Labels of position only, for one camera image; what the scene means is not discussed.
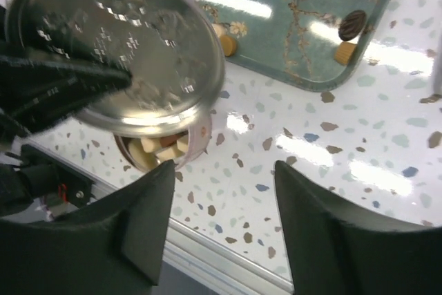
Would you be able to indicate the dark chocolate piece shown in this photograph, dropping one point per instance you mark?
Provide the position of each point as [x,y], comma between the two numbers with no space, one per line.
[344,52]
[352,25]

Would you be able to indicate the metal tweezers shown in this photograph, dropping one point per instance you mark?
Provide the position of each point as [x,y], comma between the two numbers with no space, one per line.
[437,76]

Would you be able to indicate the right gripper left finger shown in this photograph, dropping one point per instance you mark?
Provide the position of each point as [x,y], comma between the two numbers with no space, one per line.
[112,246]

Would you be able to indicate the small white chocolate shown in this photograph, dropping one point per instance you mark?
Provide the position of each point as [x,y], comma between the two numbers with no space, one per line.
[150,145]

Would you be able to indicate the round metal tin lid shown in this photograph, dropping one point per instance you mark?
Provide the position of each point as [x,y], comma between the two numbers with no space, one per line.
[169,47]

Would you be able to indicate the round metal tin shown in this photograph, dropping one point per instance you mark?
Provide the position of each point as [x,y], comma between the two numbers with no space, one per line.
[197,136]

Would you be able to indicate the aluminium rail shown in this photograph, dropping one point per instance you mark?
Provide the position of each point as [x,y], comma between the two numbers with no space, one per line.
[190,248]

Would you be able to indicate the floral teal tray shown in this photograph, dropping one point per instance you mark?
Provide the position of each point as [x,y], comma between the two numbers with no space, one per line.
[294,41]

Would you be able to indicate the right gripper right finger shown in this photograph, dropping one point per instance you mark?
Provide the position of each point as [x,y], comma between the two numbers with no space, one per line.
[335,246]

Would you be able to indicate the white square chocolate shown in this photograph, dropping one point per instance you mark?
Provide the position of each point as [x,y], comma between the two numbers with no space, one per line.
[172,152]

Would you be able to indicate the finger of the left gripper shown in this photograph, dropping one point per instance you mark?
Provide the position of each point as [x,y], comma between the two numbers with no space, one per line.
[40,89]

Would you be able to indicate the brown chocolate piece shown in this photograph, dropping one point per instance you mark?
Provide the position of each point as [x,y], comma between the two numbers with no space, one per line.
[170,139]

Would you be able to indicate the white oval chocolate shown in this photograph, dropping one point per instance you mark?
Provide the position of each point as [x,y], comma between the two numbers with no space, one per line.
[219,29]

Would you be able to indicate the caramel round chocolate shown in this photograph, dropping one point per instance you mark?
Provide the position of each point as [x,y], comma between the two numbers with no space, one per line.
[229,45]

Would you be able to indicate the left black base bracket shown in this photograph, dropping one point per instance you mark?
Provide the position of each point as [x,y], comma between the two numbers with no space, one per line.
[43,174]

